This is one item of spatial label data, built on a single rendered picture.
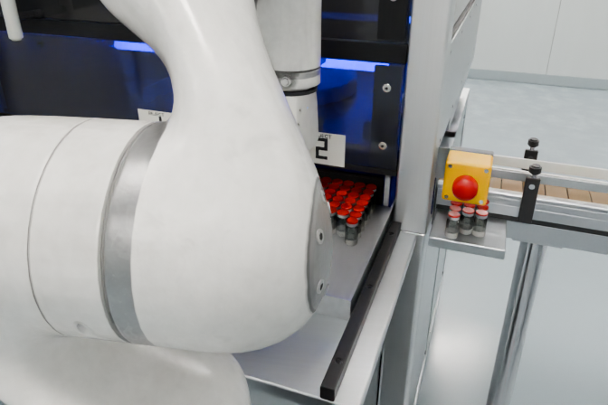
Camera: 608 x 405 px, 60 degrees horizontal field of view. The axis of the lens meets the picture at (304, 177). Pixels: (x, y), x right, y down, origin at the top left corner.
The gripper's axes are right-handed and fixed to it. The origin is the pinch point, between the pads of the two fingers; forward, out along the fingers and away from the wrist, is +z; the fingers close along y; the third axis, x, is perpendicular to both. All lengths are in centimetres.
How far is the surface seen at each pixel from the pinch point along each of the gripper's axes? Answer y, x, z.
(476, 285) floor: 125, -33, 101
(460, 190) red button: 7.8, -25.5, 1.1
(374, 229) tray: 10.2, -11.6, 12.6
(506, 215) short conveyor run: 22.4, -33.7, 11.8
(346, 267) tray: -2.7, -10.2, 12.6
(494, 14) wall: 471, -18, 37
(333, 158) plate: 11.2, -3.3, 0.4
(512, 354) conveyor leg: 26, -40, 47
